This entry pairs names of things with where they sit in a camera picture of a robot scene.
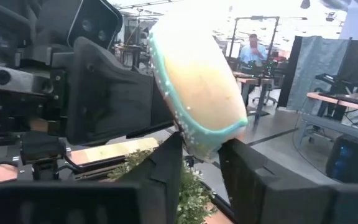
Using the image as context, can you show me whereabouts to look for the black overhead rig frame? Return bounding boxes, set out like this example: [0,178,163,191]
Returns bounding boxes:
[228,15,308,60]

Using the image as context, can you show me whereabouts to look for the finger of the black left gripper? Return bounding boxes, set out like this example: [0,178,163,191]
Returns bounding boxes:
[66,36,175,146]

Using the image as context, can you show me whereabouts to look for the grey patterned partition panel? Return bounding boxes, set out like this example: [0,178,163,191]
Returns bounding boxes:
[286,35,351,110]

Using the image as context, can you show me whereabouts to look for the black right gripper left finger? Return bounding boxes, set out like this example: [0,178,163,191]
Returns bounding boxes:
[0,131,184,224]

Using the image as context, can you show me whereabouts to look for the large mint green donut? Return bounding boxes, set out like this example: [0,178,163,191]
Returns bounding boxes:
[147,6,249,163]

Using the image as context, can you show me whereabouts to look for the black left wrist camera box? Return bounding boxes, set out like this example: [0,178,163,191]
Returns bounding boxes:
[67,0,124,51]

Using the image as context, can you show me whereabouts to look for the wooden desk grey legs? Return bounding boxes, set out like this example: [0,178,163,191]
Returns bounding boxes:
[232,71,276,125]

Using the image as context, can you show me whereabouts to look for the wooden desk grey shelf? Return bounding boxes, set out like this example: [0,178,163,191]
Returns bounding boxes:
[296,91,358,147]

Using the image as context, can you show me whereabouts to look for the black aluminium table frame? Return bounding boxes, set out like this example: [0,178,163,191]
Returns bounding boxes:
[194,179,237,224]

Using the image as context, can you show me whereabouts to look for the green potted plant black pot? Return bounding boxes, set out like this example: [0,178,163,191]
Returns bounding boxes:
[107,148,218,224]

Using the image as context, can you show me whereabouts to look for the black pillar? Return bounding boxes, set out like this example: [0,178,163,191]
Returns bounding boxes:
[277,35,303,108]

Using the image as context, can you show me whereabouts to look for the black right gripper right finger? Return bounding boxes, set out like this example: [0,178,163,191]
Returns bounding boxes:
[218,138,358,224]

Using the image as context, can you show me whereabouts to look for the person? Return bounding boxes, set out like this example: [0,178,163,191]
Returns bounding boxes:
[239,33,269,68]

